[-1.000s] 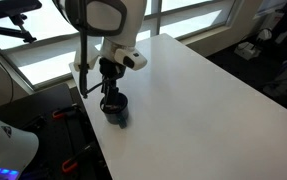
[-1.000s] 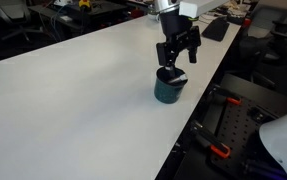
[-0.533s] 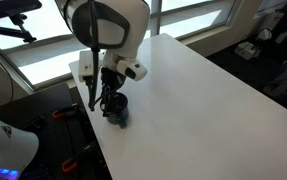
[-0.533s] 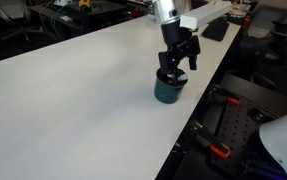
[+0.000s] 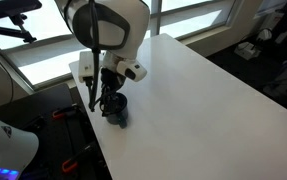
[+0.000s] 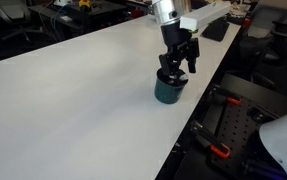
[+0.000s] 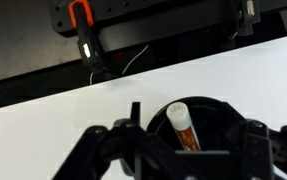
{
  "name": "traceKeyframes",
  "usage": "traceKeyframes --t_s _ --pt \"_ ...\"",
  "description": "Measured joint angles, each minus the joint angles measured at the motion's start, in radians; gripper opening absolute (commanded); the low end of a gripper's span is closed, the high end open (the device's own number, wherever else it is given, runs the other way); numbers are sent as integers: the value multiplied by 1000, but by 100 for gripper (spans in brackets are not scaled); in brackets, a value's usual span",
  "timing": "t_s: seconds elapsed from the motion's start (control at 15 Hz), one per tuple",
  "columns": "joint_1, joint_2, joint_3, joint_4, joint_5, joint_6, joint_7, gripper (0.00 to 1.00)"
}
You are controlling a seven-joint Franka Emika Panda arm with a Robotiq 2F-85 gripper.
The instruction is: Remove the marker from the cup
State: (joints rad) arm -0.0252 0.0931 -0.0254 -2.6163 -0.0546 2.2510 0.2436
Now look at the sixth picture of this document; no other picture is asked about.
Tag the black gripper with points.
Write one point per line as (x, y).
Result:
(174, 38)

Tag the white and red marker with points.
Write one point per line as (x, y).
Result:
(183, 77)

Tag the dark teal cup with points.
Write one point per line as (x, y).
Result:
(166, 93)

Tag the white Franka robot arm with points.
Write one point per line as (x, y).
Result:
(166, 13)

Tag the black keyboard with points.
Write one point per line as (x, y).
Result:
(216, 33)

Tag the small red object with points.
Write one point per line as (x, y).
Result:
(247, 22)

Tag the black perforated breadboard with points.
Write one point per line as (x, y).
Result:
(239, 126)

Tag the dark background desk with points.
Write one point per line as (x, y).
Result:
(99, 11)

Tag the grey office chair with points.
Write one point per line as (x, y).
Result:
(276, 36)
(13, 10)

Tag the yellow tool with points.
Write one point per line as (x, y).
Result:
(85, 4)

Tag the small white device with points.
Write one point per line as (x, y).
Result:
(63, 2)

